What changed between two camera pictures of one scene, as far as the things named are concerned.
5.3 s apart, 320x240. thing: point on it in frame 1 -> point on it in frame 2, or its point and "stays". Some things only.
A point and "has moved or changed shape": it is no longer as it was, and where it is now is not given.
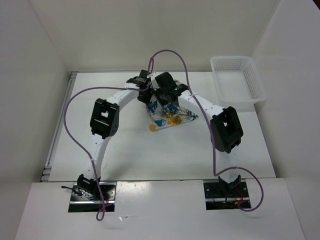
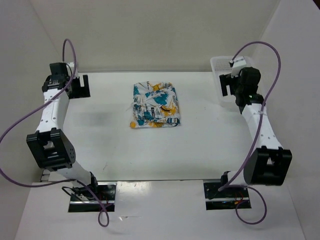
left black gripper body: [146, 97] -> [79, 91]
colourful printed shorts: [160, 117] has moved or changed shape
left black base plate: [81, 201] stays
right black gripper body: [159, 94] -> [226, 80]
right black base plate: [216, 198] stays
